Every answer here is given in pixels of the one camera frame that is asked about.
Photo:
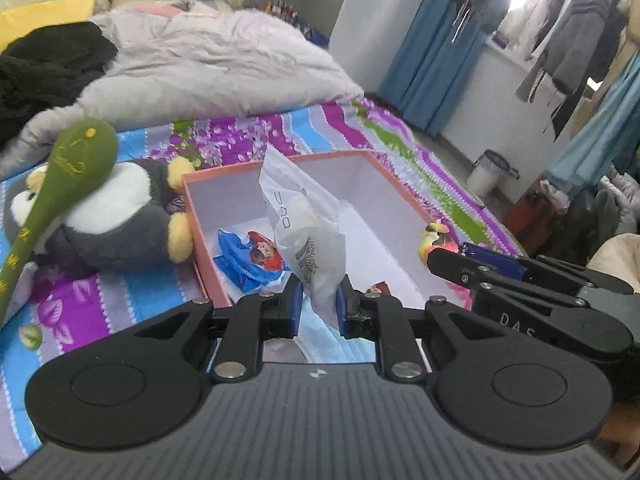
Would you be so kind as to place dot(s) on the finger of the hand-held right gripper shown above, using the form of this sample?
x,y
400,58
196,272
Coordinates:
x,y
452,267
495,258

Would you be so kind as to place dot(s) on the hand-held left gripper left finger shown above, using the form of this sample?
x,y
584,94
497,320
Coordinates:
x,y
295,310

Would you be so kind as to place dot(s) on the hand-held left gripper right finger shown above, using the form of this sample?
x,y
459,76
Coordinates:
x,y
342,310

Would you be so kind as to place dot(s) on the colourful bird toy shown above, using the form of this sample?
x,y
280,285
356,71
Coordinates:
x,y
434,240

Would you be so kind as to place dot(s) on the small red printed packet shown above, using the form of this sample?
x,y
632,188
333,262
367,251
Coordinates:
x,y
380,287

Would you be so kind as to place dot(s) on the blue printed packet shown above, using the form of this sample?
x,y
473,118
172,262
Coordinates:
x,y
240,260

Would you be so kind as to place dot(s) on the orange cardboard box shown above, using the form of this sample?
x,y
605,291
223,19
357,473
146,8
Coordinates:
x,y
380,220

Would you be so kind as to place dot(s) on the clear plastic bag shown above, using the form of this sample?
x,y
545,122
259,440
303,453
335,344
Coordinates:
x,y
300,220

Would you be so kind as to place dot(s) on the red-brown stool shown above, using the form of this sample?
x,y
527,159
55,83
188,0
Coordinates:
x,y
535,212

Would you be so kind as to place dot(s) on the white trash bin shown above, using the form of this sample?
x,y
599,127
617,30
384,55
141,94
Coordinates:
x,y
487,175

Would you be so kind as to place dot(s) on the pile of clothes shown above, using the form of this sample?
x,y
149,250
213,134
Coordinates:
x,y
617,210

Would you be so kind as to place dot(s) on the teal hanging cloth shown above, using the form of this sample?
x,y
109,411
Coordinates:
x,y
600,125

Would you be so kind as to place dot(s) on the floral striped bed sheet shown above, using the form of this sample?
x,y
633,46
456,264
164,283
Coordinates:
x,y
240,135

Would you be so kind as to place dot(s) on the grey penguin plush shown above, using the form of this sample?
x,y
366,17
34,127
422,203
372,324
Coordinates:
x,y
125,230

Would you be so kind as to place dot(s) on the blue curtain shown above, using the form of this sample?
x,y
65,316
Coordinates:
x,y
430,60

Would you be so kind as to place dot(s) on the grey hanging jacket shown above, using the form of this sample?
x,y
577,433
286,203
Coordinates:
x,y
575,25

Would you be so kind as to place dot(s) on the grey duvet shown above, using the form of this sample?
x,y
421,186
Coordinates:
x,y
225,60

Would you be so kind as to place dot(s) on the built-in wardrobe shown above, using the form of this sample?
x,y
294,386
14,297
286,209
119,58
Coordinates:
x,y
370,20

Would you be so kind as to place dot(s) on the green plush stick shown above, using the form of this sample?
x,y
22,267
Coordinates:
x,y
80,145

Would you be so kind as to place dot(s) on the row of small bottles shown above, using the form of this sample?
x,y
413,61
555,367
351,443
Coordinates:
x,y
282,11

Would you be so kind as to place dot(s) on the pink cloth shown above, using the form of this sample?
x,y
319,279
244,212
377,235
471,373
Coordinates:
x,y
160,10

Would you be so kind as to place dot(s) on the black clothing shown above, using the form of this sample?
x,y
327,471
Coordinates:
x,y
45,70

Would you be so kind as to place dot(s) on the yellow pillow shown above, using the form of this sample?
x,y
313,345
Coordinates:
x,y
40,17

